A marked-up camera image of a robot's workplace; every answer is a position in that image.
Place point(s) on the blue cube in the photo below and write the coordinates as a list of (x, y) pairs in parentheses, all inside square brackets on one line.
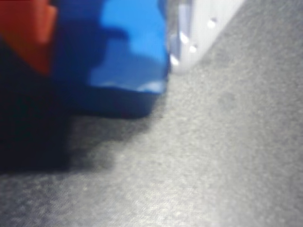
[(132, 47)]

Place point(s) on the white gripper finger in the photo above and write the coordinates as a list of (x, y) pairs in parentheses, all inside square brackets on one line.
[(203, 23)]

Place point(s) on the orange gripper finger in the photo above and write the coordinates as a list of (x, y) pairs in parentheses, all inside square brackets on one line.
[(21, 28)]

